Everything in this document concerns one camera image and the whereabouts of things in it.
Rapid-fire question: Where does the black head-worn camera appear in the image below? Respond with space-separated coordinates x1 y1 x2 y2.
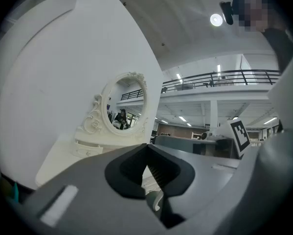
219 0 235 25

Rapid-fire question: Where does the round ceiling lamp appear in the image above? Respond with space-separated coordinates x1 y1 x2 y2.
209 13 223 27

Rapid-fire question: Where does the black balcony railing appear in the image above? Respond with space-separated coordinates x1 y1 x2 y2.
162 69 281 93

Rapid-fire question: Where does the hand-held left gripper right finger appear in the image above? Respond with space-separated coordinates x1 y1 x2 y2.
147 143 241 230

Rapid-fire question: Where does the teal sheet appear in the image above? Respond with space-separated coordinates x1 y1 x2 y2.
11 182 20 203

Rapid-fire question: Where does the cream carved oval mirror stand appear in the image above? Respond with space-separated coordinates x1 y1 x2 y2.
74 71 150 154

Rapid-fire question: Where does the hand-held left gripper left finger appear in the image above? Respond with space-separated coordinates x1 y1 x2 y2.
21 142 167 235

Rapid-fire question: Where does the small cream drawer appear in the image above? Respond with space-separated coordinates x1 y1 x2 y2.
71 141 104 158

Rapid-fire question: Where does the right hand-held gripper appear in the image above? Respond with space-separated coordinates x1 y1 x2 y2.
175 117 293 235

